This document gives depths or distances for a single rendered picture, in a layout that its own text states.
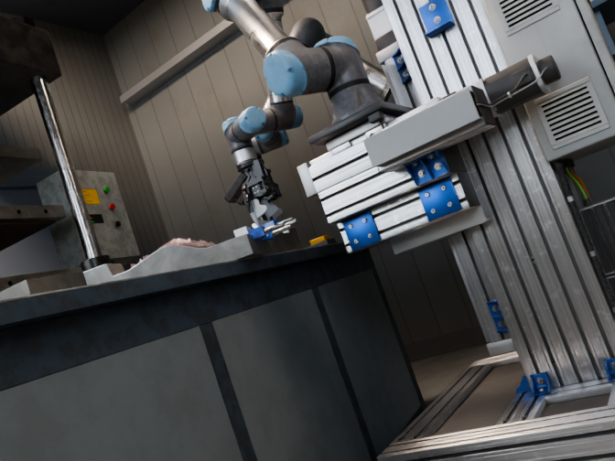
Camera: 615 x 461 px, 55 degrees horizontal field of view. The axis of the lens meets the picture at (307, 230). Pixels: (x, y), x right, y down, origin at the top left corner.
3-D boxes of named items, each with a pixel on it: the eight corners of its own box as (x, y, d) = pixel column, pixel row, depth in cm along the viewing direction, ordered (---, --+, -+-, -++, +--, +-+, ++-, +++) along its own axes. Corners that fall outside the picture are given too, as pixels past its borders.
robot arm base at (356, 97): (396, 112, 159) (384, 79, 160) (372, 107, 146) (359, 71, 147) (350, 135, 167) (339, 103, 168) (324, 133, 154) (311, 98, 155)
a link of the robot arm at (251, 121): (272, 101, 181) (259, 116, 190) (240, 106, 175) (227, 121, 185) (280, 124, 180) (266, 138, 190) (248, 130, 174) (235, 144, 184)
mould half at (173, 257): (274, 255, 175) (262, 220, 177) (253, 253, 150) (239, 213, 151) (123, 310, 181) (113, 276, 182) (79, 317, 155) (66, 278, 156)
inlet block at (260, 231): (288, 233, 160) (282, 215, 160) (285, 232, 155) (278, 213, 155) (244, 250, 161) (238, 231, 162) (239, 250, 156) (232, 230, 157)
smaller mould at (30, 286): (91, 301, 130) (82, 271, 131) (36, 312, 116) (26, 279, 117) (32, 326, 138) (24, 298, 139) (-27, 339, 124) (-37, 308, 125)
